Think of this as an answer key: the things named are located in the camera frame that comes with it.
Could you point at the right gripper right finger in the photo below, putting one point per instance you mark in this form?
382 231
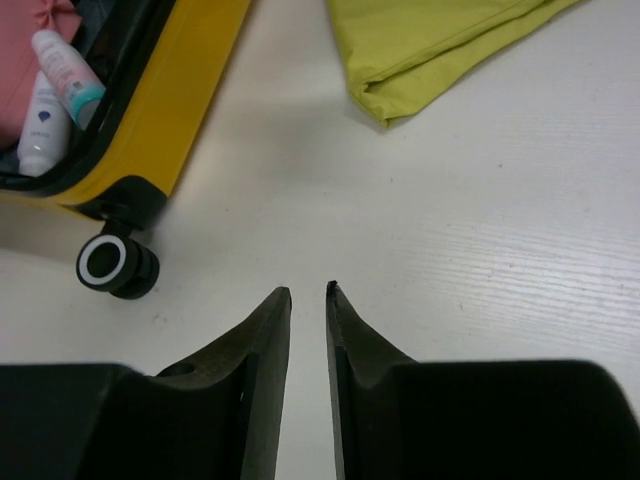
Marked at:
364 398

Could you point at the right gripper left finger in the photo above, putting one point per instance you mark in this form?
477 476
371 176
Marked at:
217 413

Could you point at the yellow-green shirt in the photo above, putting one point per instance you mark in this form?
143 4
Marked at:
400 56

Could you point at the white tube with blue logo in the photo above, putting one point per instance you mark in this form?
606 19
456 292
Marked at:
46 131

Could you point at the white pink bottle teal cap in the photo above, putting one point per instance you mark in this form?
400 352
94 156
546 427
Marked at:
75 83

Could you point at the yellow hard-shell suitcase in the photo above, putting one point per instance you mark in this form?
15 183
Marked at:
161 62

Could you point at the pink case with metal handle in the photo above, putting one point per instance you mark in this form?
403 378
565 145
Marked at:
20 20

